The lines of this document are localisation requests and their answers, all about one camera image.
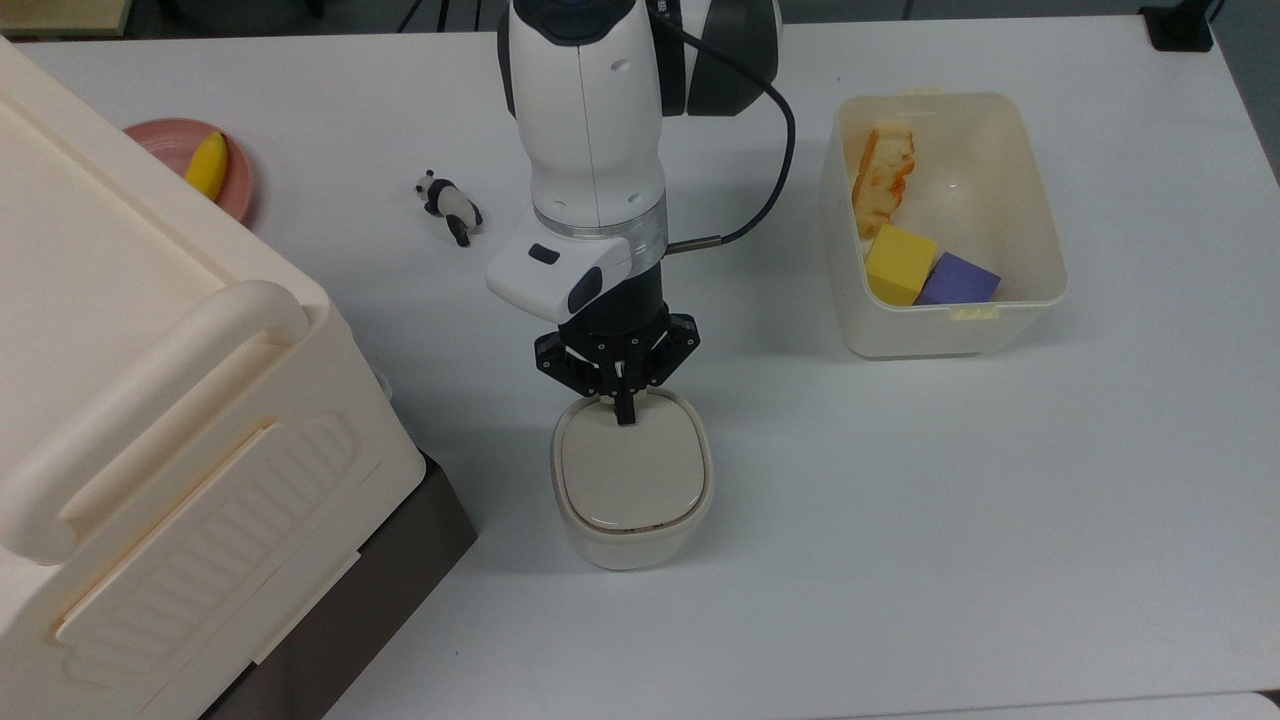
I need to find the black table clamp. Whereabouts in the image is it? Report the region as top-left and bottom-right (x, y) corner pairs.
(1140, 4), (1217, 53)

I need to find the yellow toy banana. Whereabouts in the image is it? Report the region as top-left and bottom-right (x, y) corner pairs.
(184, 131), (229, 201)

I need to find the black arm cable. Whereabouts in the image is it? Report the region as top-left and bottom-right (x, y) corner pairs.
(648, 18), (798, 255)

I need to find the toy bread slice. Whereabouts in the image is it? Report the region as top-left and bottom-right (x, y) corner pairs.
(851, 124), (917, 239)

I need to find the large cream storage box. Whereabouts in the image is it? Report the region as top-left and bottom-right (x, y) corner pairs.
(0, 35), (429, 720)

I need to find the small beige trash can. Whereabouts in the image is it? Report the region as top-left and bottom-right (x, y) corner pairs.
(550, 386), (715, 571)

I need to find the small panda figurine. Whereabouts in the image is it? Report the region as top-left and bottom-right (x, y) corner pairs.
(414, 169), (484, 248)

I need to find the pink plate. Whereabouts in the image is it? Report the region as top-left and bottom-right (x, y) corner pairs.
(123, 118), (258, 226)

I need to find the yellow block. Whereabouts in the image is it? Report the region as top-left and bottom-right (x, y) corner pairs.
(864, 224), (940, 307)

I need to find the light wooden board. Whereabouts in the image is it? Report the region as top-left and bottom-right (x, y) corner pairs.
(0, 0), (132, 39)

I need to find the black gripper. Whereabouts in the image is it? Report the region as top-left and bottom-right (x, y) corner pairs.
(534, 262), (702, 427)

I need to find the purple block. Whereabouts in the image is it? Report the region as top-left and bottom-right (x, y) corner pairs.
(914, 251), (1002, 306)

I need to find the cream open plastic container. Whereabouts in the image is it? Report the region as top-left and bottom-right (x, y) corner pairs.
(820, 88), (1069, 359)

